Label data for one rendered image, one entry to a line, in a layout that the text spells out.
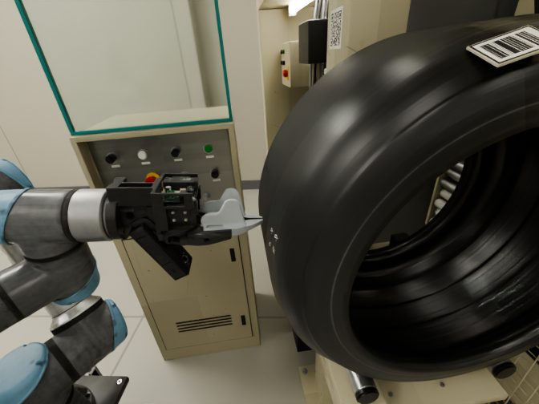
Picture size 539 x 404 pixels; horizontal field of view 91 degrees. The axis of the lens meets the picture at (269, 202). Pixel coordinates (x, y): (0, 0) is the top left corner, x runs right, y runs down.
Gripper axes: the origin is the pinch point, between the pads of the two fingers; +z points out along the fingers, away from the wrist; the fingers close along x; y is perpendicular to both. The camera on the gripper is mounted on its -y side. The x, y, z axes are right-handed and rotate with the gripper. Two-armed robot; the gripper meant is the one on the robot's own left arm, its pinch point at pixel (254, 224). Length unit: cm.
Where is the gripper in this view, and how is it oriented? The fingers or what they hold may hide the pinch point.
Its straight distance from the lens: 42.5
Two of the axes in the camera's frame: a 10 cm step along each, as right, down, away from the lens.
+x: -1.3, -4.7, 8.7
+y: 0.6, -8.8, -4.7
